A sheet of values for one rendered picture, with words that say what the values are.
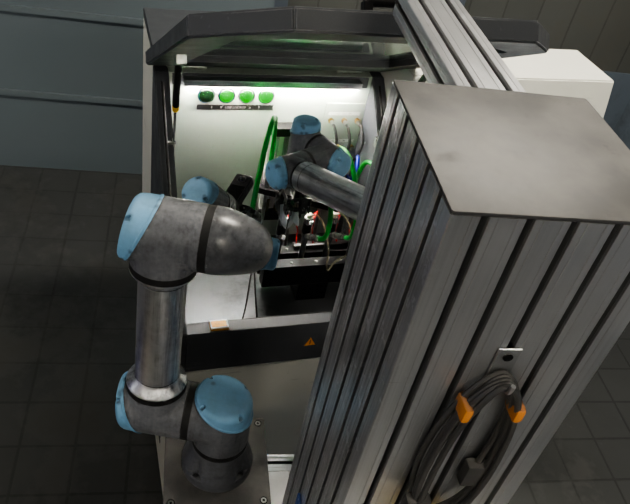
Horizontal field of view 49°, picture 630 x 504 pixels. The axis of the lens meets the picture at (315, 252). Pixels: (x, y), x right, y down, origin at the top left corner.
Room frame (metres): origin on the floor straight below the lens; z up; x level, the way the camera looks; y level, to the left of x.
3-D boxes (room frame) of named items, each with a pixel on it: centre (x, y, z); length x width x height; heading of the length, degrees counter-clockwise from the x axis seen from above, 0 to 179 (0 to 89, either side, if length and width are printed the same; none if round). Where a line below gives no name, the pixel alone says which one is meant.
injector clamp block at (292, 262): (1.66, 0.00, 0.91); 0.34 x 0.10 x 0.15; 114
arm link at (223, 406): (0.83, 0.12, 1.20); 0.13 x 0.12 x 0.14; 93
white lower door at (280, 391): (1.38, 0.01, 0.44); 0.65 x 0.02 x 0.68; 114
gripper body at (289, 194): (1.55, 0.09, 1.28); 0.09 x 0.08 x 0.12; 24
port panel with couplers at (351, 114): (1.95, 0.00, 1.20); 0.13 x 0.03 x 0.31; 114
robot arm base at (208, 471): (0.83, 0.11, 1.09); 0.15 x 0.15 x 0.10
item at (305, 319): (1.39, 0.02, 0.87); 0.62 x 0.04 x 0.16; 114
